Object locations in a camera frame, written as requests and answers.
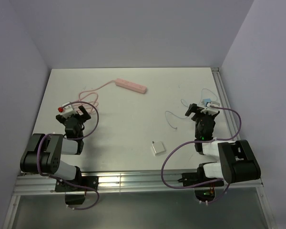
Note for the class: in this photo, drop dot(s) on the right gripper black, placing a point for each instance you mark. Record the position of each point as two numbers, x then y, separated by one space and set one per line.
192 109

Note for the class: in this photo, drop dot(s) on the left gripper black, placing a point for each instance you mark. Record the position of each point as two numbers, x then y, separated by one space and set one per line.
61 119

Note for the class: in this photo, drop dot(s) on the light blue charger plug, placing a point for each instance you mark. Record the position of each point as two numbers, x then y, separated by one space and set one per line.
205 102

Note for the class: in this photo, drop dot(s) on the silver white charger plug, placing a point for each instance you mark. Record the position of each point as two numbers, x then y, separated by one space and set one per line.
158 148

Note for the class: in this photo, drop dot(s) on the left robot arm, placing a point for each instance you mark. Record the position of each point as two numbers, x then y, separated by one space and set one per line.
43 153

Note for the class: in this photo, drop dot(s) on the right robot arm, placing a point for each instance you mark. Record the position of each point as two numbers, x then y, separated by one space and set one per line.
235 160

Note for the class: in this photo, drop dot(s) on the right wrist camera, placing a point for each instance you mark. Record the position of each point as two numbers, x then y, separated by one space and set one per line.
211 108

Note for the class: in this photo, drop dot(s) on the aluminium side rail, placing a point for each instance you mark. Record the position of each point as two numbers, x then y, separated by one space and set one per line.
229 115

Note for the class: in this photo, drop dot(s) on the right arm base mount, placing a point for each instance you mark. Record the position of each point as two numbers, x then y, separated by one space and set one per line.
207 193

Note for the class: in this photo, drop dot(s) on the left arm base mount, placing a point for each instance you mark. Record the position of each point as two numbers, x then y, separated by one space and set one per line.
75 194

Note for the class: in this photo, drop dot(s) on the aluminium front rail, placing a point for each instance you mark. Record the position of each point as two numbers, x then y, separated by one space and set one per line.
109 182

